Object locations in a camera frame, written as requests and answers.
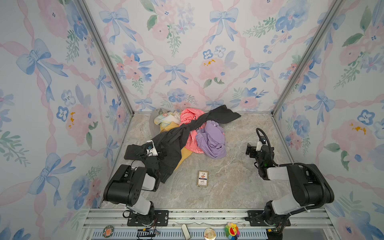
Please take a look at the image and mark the pink printed cloth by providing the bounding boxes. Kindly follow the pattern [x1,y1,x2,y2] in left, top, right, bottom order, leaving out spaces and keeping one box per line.
[179,108,208,154]

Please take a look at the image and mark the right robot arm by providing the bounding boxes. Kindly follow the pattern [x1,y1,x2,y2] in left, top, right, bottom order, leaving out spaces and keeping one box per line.
[245,128,335,232]

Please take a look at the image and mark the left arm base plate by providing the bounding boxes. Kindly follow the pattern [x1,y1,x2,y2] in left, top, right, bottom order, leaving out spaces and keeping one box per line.
[123,210,169,228]

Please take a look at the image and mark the purple cloth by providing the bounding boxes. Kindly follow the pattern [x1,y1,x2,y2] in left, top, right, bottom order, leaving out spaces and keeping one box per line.
[196,121,227,159]

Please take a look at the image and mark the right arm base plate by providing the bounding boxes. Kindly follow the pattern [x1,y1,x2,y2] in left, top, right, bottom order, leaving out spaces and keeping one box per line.
[245,210,285,228]

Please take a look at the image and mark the small card box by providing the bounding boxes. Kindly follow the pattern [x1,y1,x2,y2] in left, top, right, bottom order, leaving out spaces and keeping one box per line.
[197,171,209,188]

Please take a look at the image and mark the round green badge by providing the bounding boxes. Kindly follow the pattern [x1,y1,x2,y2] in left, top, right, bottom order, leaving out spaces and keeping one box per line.
[102,225,114,238]

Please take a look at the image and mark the corner metal post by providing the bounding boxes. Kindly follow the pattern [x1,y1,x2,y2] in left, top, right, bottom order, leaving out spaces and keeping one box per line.
[271,0,344,117]
[74,0,135,117]

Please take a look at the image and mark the white clip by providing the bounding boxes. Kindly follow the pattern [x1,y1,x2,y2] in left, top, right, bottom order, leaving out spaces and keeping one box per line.
[181,224,192,240]

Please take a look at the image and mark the rainbow flower toy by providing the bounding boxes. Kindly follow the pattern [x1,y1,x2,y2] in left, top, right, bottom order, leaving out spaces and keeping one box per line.
[225,223,240,240]

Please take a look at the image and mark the grey cloth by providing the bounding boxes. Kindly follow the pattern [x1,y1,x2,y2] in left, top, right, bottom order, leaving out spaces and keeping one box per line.
[149,109,163,137]

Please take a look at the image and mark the right corner metal post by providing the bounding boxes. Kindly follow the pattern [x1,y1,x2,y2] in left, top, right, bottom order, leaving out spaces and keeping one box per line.
[271,0,344,117]

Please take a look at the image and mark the black cloth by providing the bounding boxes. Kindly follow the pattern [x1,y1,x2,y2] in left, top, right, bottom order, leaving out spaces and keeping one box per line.
[123,104,242,184]

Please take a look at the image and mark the round cream badge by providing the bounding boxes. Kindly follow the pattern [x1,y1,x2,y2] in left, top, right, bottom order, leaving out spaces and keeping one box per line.
[204,228,217,240]

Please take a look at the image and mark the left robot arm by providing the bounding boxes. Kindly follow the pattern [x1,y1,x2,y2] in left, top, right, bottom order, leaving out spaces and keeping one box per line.
[104,140,169,227]

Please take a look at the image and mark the yellow cloth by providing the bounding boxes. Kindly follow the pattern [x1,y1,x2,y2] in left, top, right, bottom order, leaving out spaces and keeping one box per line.
[160,122,193,170]

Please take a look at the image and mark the aluminium rail frame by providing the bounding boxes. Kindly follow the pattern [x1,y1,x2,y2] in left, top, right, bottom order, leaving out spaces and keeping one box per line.
[78,209,340,240]

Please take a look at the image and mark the left corner metal post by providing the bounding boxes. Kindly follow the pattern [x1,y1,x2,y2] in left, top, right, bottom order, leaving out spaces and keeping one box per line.
[74,0,135,117]

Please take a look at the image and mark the pale floral cloth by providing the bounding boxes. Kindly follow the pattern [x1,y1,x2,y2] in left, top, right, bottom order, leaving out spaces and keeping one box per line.
[155,111,181,128]

